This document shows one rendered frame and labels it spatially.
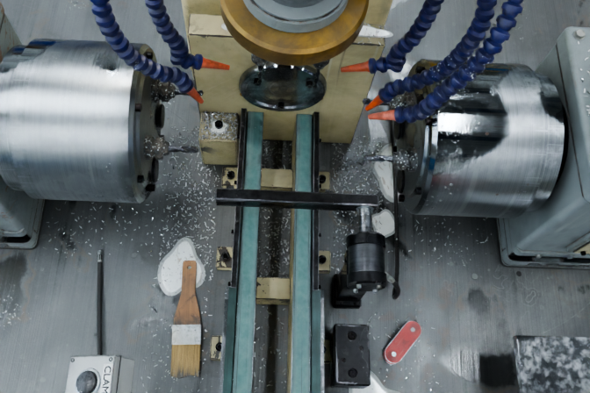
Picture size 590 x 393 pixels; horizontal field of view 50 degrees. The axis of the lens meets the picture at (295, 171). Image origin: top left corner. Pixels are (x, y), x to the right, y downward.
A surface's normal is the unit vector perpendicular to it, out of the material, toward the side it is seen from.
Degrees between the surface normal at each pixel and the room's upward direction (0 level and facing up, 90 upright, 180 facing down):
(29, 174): 65
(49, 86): 6
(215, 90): 90
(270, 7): 0
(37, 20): 0
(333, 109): 90
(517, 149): 32
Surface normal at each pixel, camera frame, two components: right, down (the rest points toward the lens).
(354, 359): 0.07, -0.40
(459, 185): 0.02, 0.57
